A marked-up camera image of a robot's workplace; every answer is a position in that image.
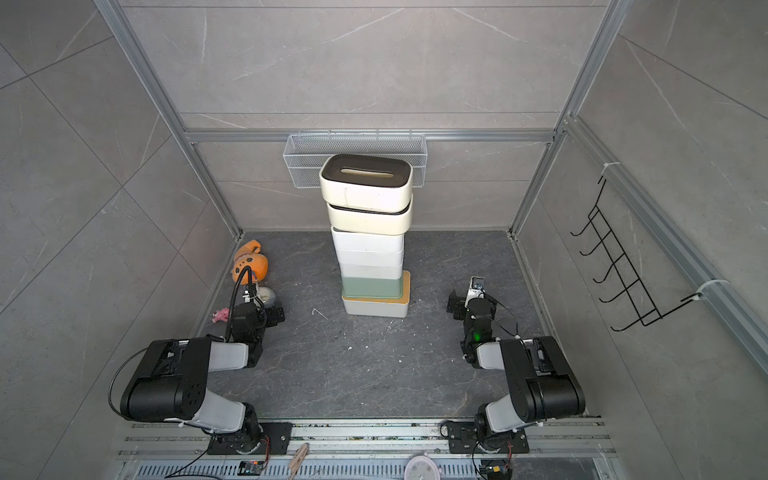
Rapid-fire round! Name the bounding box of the large bamboo lid tissue box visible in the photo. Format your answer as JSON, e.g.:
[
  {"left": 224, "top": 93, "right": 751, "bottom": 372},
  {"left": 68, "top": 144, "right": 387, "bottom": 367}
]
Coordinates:
[{"left": 342, "top": 270, "right": 411, "bottom": 318}]

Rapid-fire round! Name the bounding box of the green tissue box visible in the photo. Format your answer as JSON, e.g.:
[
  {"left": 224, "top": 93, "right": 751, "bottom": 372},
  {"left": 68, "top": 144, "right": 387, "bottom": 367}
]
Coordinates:
[{"left": 341, "top": 276, "right": 403, "bottom": 299}]

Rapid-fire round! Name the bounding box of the grey lid white tissue box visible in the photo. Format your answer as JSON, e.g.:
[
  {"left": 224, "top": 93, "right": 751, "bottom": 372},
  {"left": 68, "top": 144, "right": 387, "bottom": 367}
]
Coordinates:
[{"left": 331, "top": 227, "right": 404, "bottom": 253}]

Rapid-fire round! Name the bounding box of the cream box dark lid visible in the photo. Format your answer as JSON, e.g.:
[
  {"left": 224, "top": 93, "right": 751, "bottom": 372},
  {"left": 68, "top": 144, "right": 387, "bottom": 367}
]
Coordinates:
[
  {"left": 327, "top": 201, "right": 413, "bottom": 236},
  {"left": 319, "top": 154, "right": 413, "bottom": 213}
]

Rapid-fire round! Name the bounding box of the cream box dark lid back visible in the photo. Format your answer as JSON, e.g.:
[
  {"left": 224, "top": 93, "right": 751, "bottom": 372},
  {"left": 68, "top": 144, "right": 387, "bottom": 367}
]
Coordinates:
[{"left": 319, "top": 154, "right": 413, "bottom": 213}]

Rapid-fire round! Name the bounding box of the small bamboo lid tissue box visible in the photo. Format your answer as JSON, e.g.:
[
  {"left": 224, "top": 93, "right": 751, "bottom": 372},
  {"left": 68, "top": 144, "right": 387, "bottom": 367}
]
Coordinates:
[{"left": 339, "top": 263, "right": 403, "bottom": 280}]

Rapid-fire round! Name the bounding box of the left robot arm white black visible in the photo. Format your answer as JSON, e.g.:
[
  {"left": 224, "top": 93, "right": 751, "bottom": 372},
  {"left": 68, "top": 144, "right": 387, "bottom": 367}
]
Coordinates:
[{"left": 116, "top": 300, "right": 285, "bottom": 443}]

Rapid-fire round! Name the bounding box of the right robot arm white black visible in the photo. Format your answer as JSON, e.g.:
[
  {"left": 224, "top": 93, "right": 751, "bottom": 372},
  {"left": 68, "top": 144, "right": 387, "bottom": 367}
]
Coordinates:
[{"left": 446, "top": 292, "right": 586, "bottom": 439}]

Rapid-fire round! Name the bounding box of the small pink toy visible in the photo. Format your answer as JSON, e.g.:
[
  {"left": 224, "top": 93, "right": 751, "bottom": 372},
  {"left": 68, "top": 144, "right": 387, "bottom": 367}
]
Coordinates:
[{"left": 212, "top": 308, "right": 230, "bottom": 323}]

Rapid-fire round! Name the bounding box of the small grey alarm clock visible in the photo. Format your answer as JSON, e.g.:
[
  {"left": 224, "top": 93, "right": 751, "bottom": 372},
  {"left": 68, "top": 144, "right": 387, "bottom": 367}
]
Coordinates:
[{"left": 257, "top": 286, "right": 277, "bottom": 308}]

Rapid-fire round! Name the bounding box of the orange plush toy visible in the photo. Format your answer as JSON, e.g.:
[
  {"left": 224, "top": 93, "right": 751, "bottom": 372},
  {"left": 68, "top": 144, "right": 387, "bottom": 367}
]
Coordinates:
[{"left": 231, "top": 240, "right": 269, "bottom": 285}]

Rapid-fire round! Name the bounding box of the small circuit board front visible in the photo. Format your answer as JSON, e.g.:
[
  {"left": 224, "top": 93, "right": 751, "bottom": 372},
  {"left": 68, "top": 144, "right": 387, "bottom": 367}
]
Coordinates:
[{"left": 237, "top": 460, "right": 268, "bottom": 477}]

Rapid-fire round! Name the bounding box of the pink round object front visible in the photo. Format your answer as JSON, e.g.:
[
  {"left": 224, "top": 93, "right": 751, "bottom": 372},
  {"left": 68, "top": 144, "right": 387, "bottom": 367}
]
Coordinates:
[{"left": 403, "top": 455, "right": 441, "bottom": 480}]

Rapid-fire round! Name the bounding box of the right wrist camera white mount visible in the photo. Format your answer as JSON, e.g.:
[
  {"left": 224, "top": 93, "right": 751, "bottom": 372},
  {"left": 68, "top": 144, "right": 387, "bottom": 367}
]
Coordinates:
[{"left": 466, "top": 276, "right": 485, "bottom": 302}]

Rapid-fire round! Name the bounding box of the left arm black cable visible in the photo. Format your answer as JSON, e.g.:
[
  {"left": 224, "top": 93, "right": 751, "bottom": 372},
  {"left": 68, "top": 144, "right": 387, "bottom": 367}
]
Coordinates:
[{"left": 223, "top": 265, "right": 254, "bottom": 343}]

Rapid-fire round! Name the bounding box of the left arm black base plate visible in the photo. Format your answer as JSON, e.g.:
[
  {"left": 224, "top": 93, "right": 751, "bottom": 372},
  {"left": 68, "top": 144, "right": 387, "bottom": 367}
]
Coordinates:
[{"left": 206, "top": 422, "right": 293, "bottom": 455}]

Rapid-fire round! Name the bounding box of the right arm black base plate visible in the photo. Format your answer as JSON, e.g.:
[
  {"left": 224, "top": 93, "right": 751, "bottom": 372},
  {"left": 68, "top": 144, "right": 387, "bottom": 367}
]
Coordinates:
[{"left": 438, "top": 420, "right": 530, "bottom": 455}]

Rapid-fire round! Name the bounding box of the wooden brush handle front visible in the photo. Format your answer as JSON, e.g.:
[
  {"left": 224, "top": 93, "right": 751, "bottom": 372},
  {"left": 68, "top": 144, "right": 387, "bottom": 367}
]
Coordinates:
[{"left": 288, "top": 443, "right": 310, "bottom": 480}]

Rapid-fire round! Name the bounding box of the black wire hook rack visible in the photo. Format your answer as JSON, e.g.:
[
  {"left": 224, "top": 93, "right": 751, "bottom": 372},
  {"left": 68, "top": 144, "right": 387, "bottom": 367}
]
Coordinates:
[{"left": 569, "top": 175, "right": 703, "bottom": 333}]

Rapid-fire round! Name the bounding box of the white wire mesh basket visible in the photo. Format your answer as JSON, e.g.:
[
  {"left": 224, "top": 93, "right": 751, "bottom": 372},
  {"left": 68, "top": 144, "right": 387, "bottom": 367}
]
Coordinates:
[{"left": 283, "top": 133, "right": 428, "bottom": 189}]

